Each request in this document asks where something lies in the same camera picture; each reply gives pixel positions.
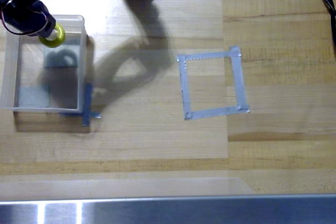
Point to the clear plastic container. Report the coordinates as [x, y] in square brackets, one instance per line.
[10, 77]

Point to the grey tape patch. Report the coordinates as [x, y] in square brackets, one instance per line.
[31, 98]

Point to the brushed metal bar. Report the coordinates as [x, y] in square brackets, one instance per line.
[183, 211]

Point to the grey duct tape strip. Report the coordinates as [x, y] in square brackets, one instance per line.
[239, 82]
[87, 103]
[95, 115]
[215, 112]
[204, 56]
[185, 87]

